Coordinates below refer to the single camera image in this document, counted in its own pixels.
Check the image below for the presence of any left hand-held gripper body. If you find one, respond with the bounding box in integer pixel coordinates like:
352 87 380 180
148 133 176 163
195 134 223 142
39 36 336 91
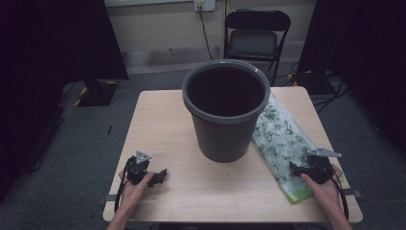
125 149 152 186

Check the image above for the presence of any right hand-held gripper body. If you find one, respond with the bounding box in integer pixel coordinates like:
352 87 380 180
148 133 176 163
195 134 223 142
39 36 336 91
301 147 343 185

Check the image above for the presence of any green printed plastic trash bag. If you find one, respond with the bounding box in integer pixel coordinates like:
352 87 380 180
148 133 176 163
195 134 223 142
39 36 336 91
251 92 348 204

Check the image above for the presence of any dark grey trash bin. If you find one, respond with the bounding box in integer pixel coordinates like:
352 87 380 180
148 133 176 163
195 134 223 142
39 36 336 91
181 58 272 164

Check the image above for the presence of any person's left hand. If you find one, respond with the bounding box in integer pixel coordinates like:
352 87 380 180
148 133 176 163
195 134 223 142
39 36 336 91
118 169 155 212

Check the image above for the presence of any person's right hand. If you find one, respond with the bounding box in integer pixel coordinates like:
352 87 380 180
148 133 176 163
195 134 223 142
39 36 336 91
300 166 343 214

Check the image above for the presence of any black curtain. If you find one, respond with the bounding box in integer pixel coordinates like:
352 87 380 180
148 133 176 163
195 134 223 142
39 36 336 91
298 0 406 151
0 0 129 202

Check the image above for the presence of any black folding chair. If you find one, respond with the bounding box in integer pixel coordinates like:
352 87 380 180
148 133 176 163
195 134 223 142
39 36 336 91
223 9 292 87

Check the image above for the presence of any right hand-held gripper cable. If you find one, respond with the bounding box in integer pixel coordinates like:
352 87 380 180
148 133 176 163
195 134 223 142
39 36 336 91
329 176 350 221

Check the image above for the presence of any bundle of floor cables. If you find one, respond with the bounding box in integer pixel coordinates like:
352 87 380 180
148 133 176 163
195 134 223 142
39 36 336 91
310 71 350 114

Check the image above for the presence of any black power cable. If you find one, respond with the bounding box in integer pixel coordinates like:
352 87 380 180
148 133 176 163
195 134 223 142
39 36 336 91
197 5 215 61

